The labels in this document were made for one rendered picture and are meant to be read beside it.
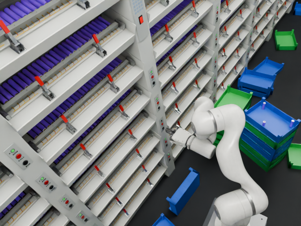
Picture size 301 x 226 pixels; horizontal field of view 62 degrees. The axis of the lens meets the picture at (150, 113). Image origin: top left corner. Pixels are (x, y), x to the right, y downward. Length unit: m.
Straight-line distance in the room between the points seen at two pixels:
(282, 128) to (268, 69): 1.18
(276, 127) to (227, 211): 0.93
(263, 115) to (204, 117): 1.00
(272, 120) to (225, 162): 0.93
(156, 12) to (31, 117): 0.72
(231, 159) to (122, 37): 0.68
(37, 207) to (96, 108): 0.48
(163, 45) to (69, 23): 0.61
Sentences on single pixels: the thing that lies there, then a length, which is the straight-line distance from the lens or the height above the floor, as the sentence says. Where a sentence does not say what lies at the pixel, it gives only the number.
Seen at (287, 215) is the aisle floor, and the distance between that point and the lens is 2.09.
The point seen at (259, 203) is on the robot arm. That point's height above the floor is 0.79.
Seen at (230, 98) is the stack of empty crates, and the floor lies 0.40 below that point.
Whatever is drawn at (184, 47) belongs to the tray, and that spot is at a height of 0.95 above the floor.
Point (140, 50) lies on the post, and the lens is 1.18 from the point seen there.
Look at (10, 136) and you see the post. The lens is 0.91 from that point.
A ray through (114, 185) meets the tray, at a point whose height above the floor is 0.55.
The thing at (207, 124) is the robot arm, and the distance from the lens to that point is 1.04.
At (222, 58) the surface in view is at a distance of 2.21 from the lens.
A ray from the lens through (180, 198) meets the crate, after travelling 1.84.
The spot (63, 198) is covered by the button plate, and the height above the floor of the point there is 0.89.
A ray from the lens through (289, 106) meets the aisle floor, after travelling 2.66.
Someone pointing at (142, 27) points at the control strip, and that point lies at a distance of 1.15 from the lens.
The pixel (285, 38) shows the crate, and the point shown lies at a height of 0.00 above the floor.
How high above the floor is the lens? 1.89
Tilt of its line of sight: 48 degrees down
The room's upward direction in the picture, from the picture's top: 14 degrees counter-clockwise
